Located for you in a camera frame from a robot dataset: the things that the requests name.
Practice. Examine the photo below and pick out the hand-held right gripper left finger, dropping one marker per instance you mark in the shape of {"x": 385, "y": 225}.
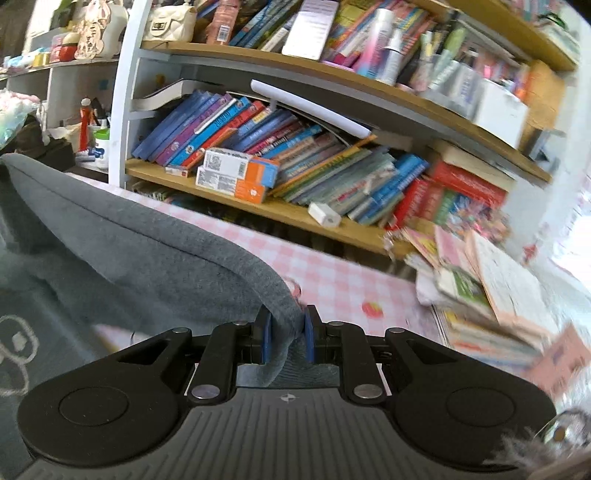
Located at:
{"x": 265, "y": 339}

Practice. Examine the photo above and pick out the black box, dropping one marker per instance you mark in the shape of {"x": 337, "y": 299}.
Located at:
{"x": 60, "y": 157}

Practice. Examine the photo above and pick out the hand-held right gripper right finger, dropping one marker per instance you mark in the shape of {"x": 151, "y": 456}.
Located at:
{"x": 310, "y": 339}

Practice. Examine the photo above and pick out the yellow ribbon roll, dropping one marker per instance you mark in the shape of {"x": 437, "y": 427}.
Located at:
{"x": 40, "y": 59}

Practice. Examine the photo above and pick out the row of colourful books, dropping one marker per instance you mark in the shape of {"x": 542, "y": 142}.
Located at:
{"x": 323, "y": 157}

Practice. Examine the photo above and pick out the white wooden bookshelf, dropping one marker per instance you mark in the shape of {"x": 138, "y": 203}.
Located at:
{"x": 258, "y": 208}

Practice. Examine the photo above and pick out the bunch of pens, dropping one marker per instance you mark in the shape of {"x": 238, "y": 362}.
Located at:
{"x": 99, "y": 113}

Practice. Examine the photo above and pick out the white storage box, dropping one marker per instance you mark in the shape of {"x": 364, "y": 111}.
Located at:
{"x": 501, "y": 113}

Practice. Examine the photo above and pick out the orange white carton box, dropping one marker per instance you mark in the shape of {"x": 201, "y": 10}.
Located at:
{"x": 226, "y": 187}
{"x": 240, "y": 166}

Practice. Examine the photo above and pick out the pile of booklets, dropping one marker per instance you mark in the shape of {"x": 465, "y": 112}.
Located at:
{"x": 485, "y": 295}

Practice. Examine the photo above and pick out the grey sweatshirt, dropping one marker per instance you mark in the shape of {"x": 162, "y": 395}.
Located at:
{"x": 138, "y": 258}

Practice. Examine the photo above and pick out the white green pen tub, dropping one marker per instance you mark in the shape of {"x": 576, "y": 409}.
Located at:
{"x": 101, "y": 147}

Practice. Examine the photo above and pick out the white desk lamp bar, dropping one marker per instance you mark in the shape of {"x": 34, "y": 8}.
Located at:
{"x": 314, "y": 108}

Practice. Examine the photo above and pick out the white quilted handbag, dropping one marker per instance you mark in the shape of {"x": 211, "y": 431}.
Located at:
{"x": 168, "y": 23}

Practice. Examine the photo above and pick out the red bottle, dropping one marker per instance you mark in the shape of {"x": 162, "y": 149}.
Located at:
{"x": 85, "y": 124}

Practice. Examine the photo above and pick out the grey fluffy fur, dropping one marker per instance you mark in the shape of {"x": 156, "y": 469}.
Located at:
{"x": 521, "y": 452}

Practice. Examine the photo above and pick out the iridescent plush bag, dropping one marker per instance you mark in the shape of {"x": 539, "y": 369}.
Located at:
{"x": 16, "y": 117}

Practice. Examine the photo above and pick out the white charger plug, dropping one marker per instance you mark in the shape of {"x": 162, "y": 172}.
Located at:
{"x": 324, "y": 214}

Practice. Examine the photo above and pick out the row of upper shelf books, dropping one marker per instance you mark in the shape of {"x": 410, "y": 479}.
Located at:
{"x": 323, "y": 27}

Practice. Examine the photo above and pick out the pink checked cartoon table mat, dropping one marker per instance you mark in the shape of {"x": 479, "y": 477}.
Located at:
{"x": 332, "y": 272}

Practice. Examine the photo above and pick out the thick black white book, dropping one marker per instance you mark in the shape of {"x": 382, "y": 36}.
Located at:
{"x": 171, "y": 94}

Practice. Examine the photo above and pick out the small red white box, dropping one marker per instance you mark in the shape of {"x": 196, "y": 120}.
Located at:
{"x": 177, "y": 170}

